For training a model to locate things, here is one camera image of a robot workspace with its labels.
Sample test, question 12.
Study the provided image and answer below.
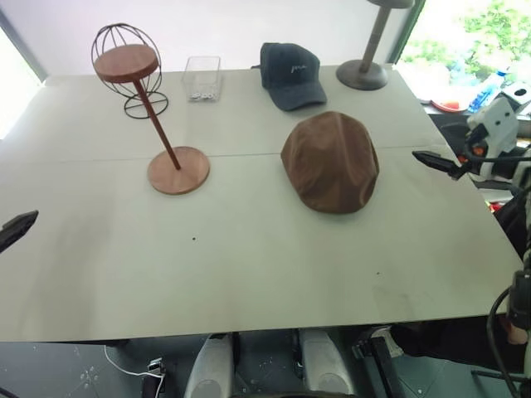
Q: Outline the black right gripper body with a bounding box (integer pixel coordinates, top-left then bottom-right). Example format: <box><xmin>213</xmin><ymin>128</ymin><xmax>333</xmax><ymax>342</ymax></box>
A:
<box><xmin>457</xmin><ymin>140</ymin><xmax>489</xmax><ymax>180</ymax></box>

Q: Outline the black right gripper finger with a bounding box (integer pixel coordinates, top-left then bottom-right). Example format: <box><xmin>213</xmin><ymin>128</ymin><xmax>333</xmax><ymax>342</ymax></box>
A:
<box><xmin>412</xmin><ymin>150</ymin><xmax>444</xmax><ymax>167</ymax></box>
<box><xmin>434</xmin><ymin>158</ymin><xmax>462</xmax><ymax>180</ymax></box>

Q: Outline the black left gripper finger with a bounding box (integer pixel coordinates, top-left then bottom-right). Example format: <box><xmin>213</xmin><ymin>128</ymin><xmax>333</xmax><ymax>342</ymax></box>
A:
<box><xmin>0</xmin><ymin>210</ymin><xmax>40</xmax><ymax>255</ymax></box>

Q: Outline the brown cap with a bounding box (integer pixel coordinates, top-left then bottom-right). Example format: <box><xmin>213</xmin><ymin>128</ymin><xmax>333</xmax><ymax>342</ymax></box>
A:
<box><xmin>280</xmin><ymin>110</ymin><xmax>381</xmax><ymax>215</ymax></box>

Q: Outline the grey metal stand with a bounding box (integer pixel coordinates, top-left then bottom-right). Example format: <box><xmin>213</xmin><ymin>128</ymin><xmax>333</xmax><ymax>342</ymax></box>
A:
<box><xmin>335</xmin><ymin>0</ymin><xmax>416</xmax><ymax>91</ymax></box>

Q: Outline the brown wooden hat stand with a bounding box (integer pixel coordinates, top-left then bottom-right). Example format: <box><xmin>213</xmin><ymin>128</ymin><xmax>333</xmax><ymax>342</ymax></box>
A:
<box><xmin>93</xmin><ymin>43</ymin><xmax>212</xmax><ymax>196</ymax></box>

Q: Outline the red plate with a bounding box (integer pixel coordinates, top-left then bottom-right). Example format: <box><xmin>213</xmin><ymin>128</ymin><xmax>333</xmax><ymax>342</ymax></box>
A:
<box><xmin>430</xmin><ymin>98</ymin><xmax>469</xmax><ymax>113</ymax></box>

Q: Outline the blue plastic bottle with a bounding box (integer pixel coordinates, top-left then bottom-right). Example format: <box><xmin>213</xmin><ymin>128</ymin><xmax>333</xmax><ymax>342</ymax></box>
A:
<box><xmin>470</xmin><ymin>70</ymin><xmax>510</xmax><ymax>114</ymax></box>

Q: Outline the dark baseball cap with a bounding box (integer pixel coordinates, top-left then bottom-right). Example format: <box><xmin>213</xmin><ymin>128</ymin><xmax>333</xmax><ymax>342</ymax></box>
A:
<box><xmin>260</xmin><ymin>41</ymin><xmax>328</xmax><ymax>113</ymax></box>

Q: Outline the silver robot leg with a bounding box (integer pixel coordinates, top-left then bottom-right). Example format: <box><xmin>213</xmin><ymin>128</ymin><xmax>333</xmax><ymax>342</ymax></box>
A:
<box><xmin>297</xmin><ymin>328</ymin><xmax>356</xmax><ymax>398</ymax></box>
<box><xmin>183</xmin><ymin>332</ymin><xmax>234</xmax><ymax>398</ymax></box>

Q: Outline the clear plastic box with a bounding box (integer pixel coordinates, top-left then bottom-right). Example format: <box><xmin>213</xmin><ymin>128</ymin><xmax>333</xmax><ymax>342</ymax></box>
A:
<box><xmin>181</xmin><ymin>56</ymin><xmax>224</xmax><ymax>103</ymax></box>

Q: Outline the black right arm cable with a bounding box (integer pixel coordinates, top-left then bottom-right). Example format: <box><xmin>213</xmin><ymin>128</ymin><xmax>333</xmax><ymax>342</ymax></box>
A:
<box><xmin>486</xmin><ymin>285</ymin><xmax>531</xmax><ymax>398</ymax></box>

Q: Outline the black wire head stand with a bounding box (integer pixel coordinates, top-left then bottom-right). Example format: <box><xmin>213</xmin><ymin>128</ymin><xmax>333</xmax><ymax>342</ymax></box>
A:
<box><xmin>91</xmin><ymin>23</ymin><xmax>169</xmax><ymax>120</ymax></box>

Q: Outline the white floor cable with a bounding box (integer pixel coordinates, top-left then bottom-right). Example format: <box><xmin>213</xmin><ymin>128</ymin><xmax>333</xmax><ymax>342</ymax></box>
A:
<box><xmin>103</xmin><ymin>343</ymin><xmax>167</xmax><ymax>381</ymax></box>

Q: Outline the black table frame bracket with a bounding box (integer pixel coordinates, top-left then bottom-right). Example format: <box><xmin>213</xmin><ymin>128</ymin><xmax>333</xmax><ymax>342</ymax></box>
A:
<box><xmin>352</xmin><ymin>326</ymin><xmax>406</xmax><ymax>398</ymax></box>

